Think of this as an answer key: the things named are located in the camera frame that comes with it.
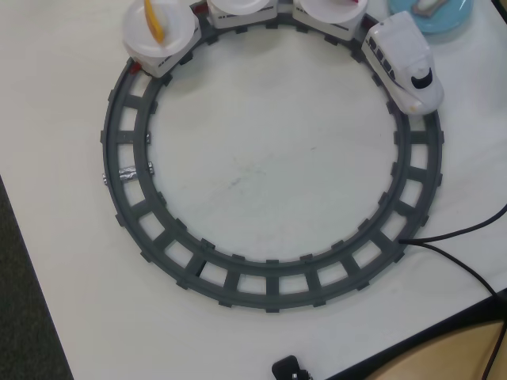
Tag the white squid toy sushi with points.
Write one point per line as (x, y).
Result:
(425, 4)

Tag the yellow egg toy sushi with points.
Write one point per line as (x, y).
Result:
(152, 23)

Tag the white plate with red sushi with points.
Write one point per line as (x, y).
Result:
(332, 12)

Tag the white Shinkansen toy locomotive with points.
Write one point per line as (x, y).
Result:
(396, 43)

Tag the blue round dish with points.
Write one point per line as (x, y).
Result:
(455, 17)

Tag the gray circular toy train track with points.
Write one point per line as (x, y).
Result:
(272, 285)

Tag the long aluminium foil tape strip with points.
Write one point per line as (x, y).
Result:
(127, 174)

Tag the black power adapter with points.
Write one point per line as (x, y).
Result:
(287, 366)

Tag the light wooden round tabletop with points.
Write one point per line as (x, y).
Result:
(435, 364)

